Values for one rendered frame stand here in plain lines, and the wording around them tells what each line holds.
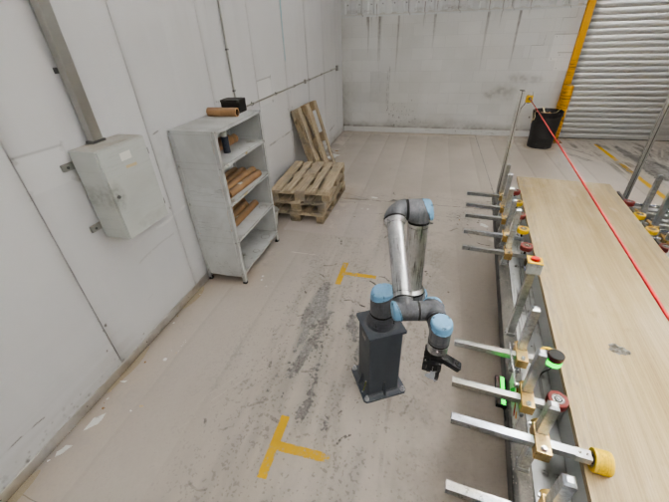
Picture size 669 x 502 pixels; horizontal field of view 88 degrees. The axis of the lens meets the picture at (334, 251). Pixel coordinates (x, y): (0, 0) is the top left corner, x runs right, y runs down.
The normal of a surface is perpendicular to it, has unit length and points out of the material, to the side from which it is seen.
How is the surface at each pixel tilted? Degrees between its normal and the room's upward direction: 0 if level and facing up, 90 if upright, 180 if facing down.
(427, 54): 90
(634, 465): 0
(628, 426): 0
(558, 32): 90
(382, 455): 0
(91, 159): 90
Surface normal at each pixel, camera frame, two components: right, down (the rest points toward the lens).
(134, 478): -0.04, -0.84
